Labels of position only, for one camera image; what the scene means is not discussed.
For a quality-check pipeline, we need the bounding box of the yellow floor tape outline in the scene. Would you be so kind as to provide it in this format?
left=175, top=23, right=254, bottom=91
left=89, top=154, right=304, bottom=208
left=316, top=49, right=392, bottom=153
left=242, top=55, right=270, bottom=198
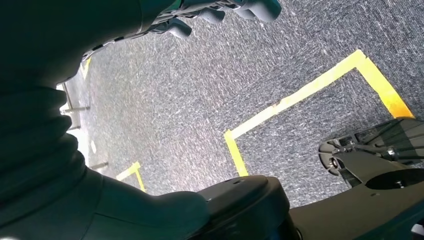
left=115, top=161, right=147, bottom=194
left=80, top=56, right=93, bottom=80
left=223, top=48, right=416, bottom=177

